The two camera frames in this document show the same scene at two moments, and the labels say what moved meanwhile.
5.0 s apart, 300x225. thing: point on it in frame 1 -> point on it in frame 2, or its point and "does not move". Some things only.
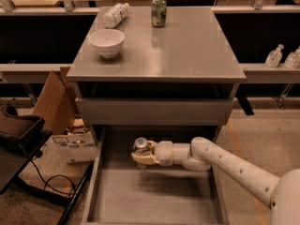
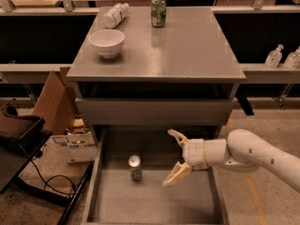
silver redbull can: (140, 142) -> (135, 164)
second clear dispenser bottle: (292, 62) does not move
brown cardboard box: (55, 104) does not move
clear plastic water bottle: (113, 16) does not move
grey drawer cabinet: (171, 83) does not move
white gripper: (164, 153) -> (194, 154)
